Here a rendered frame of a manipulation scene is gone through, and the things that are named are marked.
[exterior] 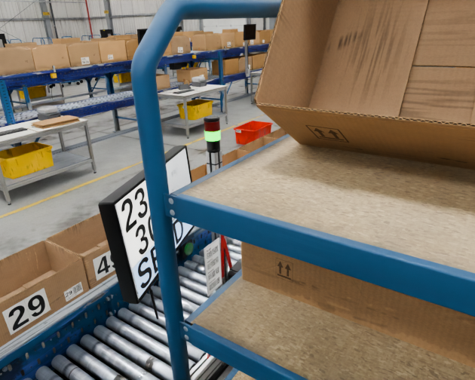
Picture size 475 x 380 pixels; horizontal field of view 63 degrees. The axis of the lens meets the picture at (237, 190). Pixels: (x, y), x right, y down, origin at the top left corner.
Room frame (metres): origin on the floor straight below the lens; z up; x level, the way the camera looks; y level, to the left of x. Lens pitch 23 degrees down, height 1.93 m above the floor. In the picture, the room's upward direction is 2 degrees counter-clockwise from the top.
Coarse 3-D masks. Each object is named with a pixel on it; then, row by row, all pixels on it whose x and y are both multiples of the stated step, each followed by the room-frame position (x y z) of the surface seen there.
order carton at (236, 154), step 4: (228, 152) 2.74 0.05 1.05; (232, 152) 2.77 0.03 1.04; (236, 152) 2.81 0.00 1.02; (240, 152) 2.80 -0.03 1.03; (244, 152) 2.78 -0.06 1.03; (248, 152) 2.76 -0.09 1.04; (224, 156) 2.69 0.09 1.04; (228, 156) 2.73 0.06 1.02; (232, 156) 2.77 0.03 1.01; (236, 156) 2.81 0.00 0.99; (240, 156) 2.80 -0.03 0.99; (224, 160) 2.69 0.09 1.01; (228, 160) 2.73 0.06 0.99; (232, 160) 2.77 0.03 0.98; (224, 164) 2.68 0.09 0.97
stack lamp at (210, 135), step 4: (204, 124) 1.20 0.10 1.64; (208, 124) 1.18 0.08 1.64; (212, 124) 1.18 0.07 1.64; (216, 124) 1.19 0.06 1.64; (204, 128) 1.20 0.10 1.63; (208, 128) 1.18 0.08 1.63; (212, 128) 1.18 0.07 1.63; (216, 128) 1.19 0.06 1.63; (208, 132) 1.18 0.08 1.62; (212, 132) 1.18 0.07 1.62; (216, 132) 1.19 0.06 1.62; (208, 136) 1.18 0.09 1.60; (212, 136) 1.18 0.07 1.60; (216, 136) 1.18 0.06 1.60; (220, 136) 1.20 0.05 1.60; (208, 140) 1.18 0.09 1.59; (212, 140) 1.18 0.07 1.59; (216, 140) 1.18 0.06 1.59
